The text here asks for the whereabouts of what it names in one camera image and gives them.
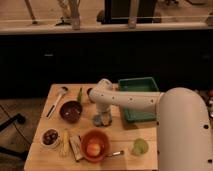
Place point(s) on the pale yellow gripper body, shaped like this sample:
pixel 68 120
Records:
pixel 103 115

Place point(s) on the blue sponge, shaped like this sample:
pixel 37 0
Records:
pixel 99 120

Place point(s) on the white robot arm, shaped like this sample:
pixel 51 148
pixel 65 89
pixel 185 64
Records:
pixel 184 138

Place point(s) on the orange bowl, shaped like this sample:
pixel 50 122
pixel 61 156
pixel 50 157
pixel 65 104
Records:
pixel 95 136

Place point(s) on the dark metal cup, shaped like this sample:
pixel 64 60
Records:
pixel 88 94

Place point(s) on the green vegetable piece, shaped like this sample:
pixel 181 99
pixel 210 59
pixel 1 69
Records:
pixel 79 96

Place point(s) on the orange fruit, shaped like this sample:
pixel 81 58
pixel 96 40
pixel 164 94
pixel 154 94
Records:
pixel 93 149

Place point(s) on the dark red bowl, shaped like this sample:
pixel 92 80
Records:
pixel 71 111

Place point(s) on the silver spoon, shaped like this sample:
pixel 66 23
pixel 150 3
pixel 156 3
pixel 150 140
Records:
pixel 115 153

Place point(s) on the small wooden block board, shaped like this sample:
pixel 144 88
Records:
pixel 75 146

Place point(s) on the green plastic cup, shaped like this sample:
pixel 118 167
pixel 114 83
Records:
pixel 140 147

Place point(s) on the green plastic tray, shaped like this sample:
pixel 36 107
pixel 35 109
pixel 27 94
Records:
pixel 144 84

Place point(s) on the white bowl with dark fruit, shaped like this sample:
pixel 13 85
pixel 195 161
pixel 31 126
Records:
pixel 50 138

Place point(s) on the black chair base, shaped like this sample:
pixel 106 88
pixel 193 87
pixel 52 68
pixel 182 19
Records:
pixel 10 131

